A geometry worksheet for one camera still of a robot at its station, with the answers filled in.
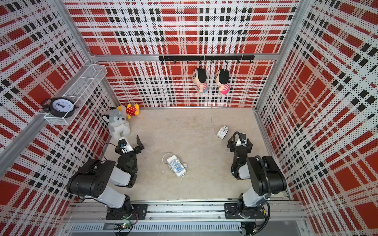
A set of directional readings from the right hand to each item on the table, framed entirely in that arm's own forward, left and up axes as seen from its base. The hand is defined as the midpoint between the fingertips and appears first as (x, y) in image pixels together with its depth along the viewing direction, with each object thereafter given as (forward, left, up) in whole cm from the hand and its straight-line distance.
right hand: (241, 137), depth 91 cm
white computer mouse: (+5, +11, -1) cm, 12 cm away
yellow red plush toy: (+29, +80, -5) cm, 85 cm away
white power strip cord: (-16, +41, -5) cm, 44 cm away
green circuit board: (-46, +64, -7) cm, 79 cm away
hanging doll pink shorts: (+31, +12, +22) cm, 39 cm away
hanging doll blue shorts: (+29, +26, +24) cm, 46 cm away
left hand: (-3, +67, +5) cm, 67 cm away
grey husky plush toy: (+7, +80, +4) cm, 80 cm away
